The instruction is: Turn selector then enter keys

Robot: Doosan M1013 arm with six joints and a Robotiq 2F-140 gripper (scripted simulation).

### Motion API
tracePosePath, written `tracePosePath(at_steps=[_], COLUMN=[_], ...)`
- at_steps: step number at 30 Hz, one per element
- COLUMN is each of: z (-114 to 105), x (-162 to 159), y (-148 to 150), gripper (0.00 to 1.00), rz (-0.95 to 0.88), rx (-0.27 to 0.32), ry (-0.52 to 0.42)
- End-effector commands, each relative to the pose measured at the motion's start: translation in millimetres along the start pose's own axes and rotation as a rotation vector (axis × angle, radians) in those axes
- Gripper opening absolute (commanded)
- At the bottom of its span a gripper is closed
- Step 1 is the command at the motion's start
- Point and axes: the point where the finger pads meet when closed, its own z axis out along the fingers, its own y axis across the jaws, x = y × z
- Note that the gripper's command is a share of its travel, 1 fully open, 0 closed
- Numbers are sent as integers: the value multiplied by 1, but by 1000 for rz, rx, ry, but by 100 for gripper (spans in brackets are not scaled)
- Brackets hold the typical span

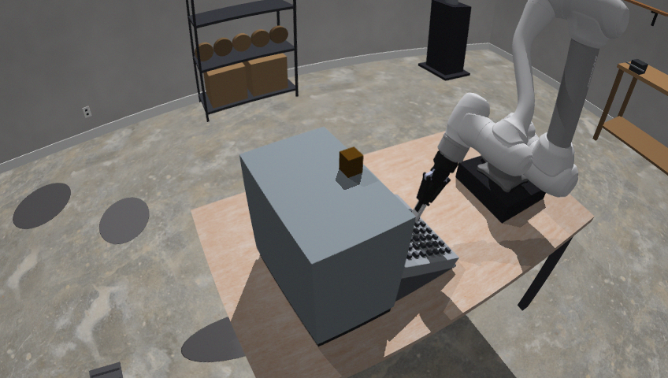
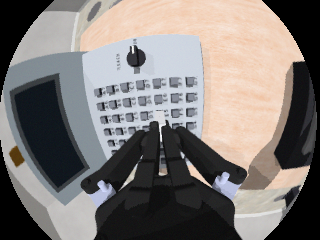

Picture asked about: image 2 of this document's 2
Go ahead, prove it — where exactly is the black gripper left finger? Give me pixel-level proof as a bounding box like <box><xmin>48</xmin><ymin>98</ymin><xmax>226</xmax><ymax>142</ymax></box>
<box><xmin>80</xmin><ymin>111</ymin><xmax>161</xmax><ymax>219</ymax></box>

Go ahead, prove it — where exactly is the large grey cabinet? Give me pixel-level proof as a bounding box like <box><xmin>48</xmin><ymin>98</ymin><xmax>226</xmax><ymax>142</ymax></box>
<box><xmin>3</xmin><ymin>34</ymin><xmax>204</xmax><ymax>206</ymax></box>

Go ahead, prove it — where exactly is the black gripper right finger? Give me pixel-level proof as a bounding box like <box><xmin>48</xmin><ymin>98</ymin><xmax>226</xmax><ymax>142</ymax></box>
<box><xmin>159</xmin><ymin>111</ymin><xmax>248</xmax><ymax>217</ymax></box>

